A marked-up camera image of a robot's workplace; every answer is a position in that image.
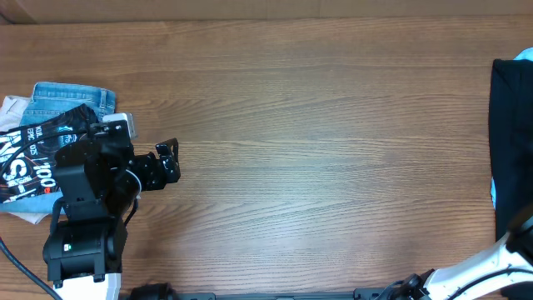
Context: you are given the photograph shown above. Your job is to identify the blue denim jeans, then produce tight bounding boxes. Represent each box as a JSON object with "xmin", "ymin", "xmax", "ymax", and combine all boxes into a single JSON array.
[{"xmin": 1, "ymin": 82, "xmax": 116, "ymax": 214}]

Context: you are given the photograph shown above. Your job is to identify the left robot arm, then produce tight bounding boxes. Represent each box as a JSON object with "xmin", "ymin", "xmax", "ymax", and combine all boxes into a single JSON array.
[{"xmin": 42, "ymin": 120, "xmax": 181, "ymax": 299}]

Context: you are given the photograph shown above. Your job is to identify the black t-shirt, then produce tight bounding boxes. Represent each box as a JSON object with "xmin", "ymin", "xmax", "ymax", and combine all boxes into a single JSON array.
[{"xmin": 488, "ymin": 59, "xmax": 532, "ymax": 238}]

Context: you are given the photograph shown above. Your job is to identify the beige folded garment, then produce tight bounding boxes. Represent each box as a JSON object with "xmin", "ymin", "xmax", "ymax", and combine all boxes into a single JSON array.
[{"xmin": 1, "ymin": 96, "xmax": 47, "ymax": 224}]

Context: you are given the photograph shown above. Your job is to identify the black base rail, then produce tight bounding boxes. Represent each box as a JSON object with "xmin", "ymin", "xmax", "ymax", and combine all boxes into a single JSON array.
[{"xmin": 118, "ymin": 283, "xmax": 389, "ymax": 300}]

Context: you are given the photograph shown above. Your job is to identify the black printed sports jersey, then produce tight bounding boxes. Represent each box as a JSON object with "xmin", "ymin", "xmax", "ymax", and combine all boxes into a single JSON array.
[{"xmin": 1, "ymin": 104, "xmax": 98, "ymax": 203}]

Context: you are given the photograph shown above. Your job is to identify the light blue printed t-shirt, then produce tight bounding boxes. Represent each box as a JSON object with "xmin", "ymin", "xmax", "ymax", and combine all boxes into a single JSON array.
[{"xmin": 491, "ymin": 47, "xmax": 532, "ymax": 208}]

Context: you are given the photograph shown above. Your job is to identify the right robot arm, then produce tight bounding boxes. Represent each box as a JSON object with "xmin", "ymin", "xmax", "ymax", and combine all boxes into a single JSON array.
[{"xmin": 382, "ymin": 206, "xmax": 532, "ymax": 300}]

